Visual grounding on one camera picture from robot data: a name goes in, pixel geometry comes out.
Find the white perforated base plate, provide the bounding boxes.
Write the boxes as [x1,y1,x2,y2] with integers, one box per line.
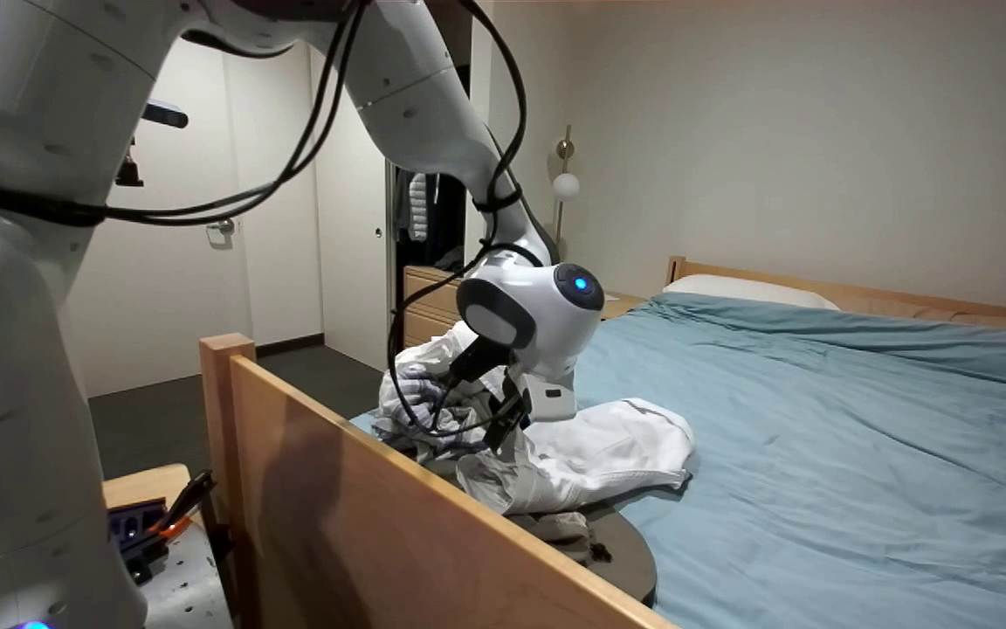
[133,526,238,629]

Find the grey olive cloth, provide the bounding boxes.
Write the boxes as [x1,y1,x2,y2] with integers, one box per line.
[525,501,660,609]

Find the white pillow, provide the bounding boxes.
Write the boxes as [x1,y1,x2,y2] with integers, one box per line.
[660,268,846,313]

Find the white shorts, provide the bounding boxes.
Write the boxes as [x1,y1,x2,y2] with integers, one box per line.
[454,393,701,520]

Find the hanging striped shirt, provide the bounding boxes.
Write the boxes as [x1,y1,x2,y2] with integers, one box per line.
[401,170,443,244]

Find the wooden nightstand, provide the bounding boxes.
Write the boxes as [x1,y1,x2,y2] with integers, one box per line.
[602,291,649,326]

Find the black bar camera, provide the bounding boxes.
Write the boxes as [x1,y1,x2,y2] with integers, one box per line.
[136,100,194,131]

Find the orange and black clamp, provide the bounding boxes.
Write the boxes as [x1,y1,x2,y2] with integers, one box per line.
[114,467,223,588]

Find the black power strip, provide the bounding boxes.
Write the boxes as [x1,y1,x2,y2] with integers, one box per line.
[106,501,172,559]

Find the woven wooden dresser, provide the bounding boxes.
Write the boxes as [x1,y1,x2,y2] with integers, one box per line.
[397,262,468,349]

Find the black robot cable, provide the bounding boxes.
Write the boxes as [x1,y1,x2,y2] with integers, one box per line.
[0,0,560,463]

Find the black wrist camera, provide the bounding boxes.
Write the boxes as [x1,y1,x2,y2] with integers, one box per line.
[446,334,517,385]

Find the crumpled striped grey-white clothes pile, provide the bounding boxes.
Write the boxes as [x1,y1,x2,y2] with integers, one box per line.
[375,317,496,463]

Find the white door with handle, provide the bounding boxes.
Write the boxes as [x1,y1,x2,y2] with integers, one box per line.
[60,31,328,397]

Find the brass lamp with white globe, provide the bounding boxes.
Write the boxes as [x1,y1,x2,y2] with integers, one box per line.
[543,122,588,266]

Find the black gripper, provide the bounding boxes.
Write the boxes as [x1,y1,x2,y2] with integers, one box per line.
[484,368,536,454]

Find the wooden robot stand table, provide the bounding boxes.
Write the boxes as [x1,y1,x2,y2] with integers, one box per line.
[99,462,200,516]

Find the light blue bed sheet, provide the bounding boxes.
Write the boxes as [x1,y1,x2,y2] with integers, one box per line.
[350,291,1006,629]

